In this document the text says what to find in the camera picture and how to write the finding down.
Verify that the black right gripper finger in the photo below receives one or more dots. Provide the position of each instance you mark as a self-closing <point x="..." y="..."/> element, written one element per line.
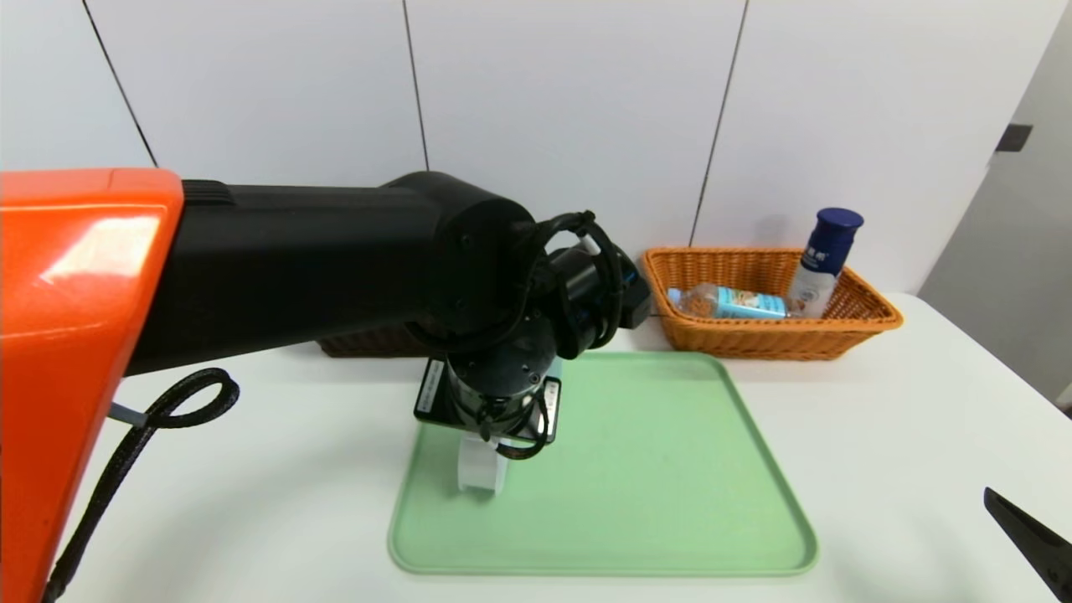
<point x="1034" y="540"/>

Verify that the clear water bottle blue cap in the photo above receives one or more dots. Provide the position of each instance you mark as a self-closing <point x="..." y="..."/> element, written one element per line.
<point x="737" y="303"/>

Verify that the light green plastic tray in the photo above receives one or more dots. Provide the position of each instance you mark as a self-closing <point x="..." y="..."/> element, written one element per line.
<point x="653" y="502"/>

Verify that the black braided sleeve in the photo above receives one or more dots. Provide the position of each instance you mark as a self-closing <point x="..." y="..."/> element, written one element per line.
<point x="126" y="452"/>

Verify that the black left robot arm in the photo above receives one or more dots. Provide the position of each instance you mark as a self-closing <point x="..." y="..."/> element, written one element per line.
<point x="293" y="268"/>

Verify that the orange wicker basket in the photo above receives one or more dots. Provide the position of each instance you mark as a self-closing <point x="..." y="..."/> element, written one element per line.
<point x="779" y="339"/>

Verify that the dark wall fixture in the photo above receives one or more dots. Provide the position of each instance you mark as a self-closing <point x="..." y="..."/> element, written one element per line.
<point x="1012" y="138"/>

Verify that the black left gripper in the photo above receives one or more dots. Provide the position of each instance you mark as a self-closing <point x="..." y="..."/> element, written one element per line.
<point x="434" y="392"/>

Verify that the white round plastic container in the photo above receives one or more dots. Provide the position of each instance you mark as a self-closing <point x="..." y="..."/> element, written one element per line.
<point x="479" y="469"/>

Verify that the dark brown wicker basket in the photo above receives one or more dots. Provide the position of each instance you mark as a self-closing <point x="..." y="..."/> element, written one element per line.
<point x="368" y="342"/>

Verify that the white yogurt bottle navy cap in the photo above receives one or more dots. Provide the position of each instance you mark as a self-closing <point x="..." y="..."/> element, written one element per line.
<point x="825" y="251"/>

